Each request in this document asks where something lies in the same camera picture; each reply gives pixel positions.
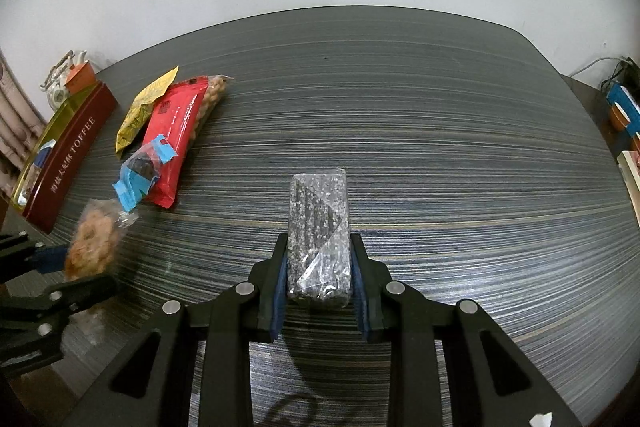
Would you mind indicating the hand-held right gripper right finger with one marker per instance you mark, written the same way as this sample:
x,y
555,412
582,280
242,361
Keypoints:
x,y
361,307

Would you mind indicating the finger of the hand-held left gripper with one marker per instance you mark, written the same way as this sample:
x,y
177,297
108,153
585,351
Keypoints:
x,y
85,287
47,257

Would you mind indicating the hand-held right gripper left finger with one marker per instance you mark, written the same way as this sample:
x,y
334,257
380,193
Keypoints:
x,y
280,297

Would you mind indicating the clear bag of fried snacks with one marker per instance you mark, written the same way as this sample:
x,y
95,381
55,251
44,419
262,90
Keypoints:
x,y
92,242

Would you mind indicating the black sesame bar clear wrapper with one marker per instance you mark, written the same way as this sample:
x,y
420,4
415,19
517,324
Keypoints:
x,y
317,232

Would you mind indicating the red tin box gold interior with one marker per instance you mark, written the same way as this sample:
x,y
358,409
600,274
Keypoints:
x,y
70,157

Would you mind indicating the red snack packet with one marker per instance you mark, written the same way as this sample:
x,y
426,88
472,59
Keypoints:
x,y
175,127

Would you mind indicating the clear packet with blue ends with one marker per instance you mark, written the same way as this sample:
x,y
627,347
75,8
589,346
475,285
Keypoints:
x,y
140,167

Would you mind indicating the beige curtain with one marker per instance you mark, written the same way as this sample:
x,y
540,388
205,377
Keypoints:
x,y
15,122

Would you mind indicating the gold foil tea packet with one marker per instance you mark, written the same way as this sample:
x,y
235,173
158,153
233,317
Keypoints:
x,y
135,122

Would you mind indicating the patterned ceramic teapot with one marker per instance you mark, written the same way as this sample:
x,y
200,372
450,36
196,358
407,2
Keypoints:
x,y
57,94

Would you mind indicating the orange teacup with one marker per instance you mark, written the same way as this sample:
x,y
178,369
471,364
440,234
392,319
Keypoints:
x,y
82,77

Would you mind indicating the brown clay teacup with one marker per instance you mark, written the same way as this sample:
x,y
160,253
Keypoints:
x,y
620,117

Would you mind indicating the blue box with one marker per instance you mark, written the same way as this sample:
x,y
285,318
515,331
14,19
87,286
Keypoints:
x,y
627,99

